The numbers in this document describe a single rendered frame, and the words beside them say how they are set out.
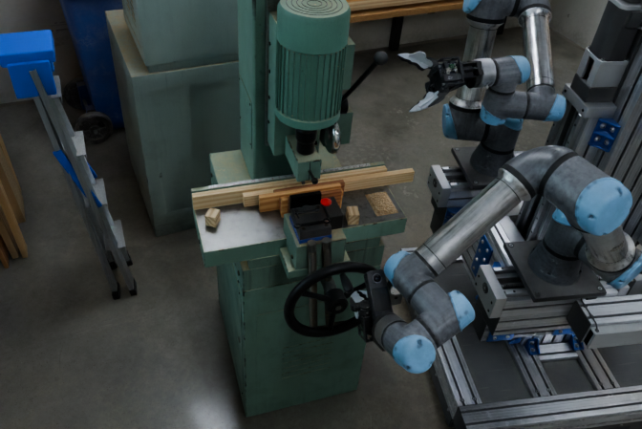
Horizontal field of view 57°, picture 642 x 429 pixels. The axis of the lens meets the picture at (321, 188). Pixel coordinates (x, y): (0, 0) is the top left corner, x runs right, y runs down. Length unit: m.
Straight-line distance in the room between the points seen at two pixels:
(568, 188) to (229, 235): 0.89
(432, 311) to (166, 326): 1.56
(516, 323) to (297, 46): 1.06
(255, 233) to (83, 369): 1.13
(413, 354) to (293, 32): 0.76
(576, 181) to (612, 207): 0.09
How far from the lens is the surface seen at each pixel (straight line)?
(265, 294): 1.81
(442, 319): 1.26
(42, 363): 2.64
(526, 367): 2.40
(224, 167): 2.07
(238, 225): 1.70
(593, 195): 1.30
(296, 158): 1.67
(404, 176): 1.88
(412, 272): 1.32
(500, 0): 1.93
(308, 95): 1.50
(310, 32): 1.41
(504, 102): 1.70
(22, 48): 2.12
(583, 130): 1.84
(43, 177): 3.48
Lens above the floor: 2.07
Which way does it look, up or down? 40 degrees down
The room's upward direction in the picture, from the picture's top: 5 degrees clockwise
